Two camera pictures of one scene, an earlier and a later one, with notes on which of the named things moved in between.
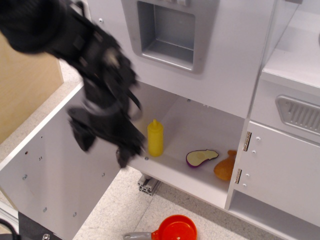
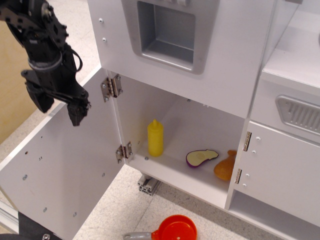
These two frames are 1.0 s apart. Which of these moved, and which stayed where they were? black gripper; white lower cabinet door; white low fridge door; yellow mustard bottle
Moved: black gripper
Stayed: yellow mustard bottle; white lower cabinet door; white low fridge door
